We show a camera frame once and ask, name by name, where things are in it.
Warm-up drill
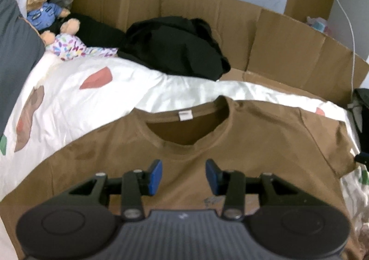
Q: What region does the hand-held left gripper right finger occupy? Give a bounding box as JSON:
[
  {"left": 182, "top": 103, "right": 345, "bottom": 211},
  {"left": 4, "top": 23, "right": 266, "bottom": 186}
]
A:
[{"left": 205, "top": 158, "right": 303, "bottom": 221}]

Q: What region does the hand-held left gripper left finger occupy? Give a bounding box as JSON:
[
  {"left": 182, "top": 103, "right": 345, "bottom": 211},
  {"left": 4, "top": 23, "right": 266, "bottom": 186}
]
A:
[{"left": 68, "top": 159, "right": 163, "bottom": 221}]

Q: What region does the brown t-shirt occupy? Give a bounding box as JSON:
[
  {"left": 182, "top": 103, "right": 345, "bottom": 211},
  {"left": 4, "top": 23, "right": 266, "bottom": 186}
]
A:
[{"left": 0, "top": 95, "right": 366, "bottom": 260}]

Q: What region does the white printed blanket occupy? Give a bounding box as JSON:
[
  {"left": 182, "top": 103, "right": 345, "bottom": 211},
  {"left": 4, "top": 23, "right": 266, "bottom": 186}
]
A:
[{"left": 0, "top": 53, "right": 369, "bottom": 260}]

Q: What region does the crumpled black garment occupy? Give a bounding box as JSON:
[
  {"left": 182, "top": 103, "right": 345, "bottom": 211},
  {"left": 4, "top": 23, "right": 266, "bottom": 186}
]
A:
[{"left": 117, "top": 16, "right": 231, "bottom": 82}]

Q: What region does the long cardboard sheet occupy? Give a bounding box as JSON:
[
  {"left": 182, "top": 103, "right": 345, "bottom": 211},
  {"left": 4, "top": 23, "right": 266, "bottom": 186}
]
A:
[{"left": 71, "top": 0, "right": 369, "bottom": 108}]

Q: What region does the colourful speckled white cloth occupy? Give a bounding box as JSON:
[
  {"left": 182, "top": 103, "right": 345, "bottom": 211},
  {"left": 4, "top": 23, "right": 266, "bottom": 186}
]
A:
[{"left": 46, "top": 33, "right": 119, "bottom": 61}]

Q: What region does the flat black cloth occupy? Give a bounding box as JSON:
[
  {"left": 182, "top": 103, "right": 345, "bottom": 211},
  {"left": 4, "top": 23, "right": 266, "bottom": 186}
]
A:
[{"left": 66, "top": 13, "right": 127, "bottom": 48}]

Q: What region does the teddy bear in blue shirt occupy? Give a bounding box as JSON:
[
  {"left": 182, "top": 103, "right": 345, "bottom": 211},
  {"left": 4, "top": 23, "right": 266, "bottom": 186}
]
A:
[{"left": 26, "top": 0, "right": 81, "bottom": 44}]

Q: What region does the white cable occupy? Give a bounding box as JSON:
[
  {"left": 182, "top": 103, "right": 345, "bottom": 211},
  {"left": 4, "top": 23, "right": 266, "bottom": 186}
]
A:
[{"left": 313, "top": 0, "right": 356, "bottom": 93}]

